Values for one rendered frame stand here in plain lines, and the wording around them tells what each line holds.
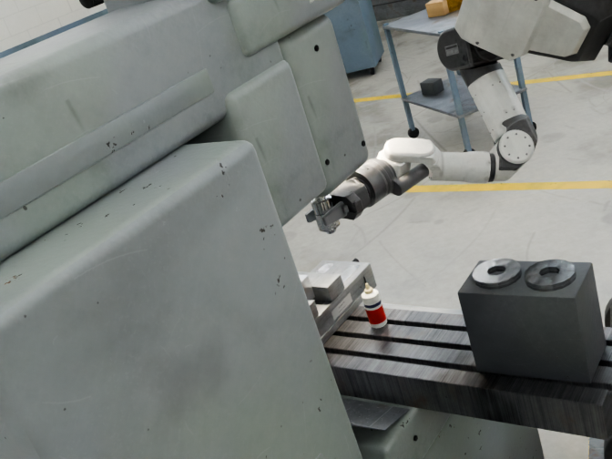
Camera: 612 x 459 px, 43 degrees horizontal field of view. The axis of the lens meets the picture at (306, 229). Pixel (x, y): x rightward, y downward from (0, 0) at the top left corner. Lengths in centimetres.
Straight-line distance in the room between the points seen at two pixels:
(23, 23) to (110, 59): 798
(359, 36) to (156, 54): 649
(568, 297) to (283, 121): 58
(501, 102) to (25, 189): 114
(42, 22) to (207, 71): 802
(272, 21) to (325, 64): 18
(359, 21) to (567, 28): 598
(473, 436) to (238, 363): 95
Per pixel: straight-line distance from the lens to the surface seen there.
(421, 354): 168
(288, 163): 136
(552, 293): 143
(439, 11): 526
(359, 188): 165
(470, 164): 178
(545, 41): 171
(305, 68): 145
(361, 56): 767
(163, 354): 101
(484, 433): 201
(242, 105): 128
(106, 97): 111
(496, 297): 146
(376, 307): 178
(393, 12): 1015
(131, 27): 116
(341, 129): 153
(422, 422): 170
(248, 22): 132
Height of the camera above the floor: 186
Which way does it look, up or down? 23 degrees down
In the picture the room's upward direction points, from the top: 18 degrees counter-clockwise
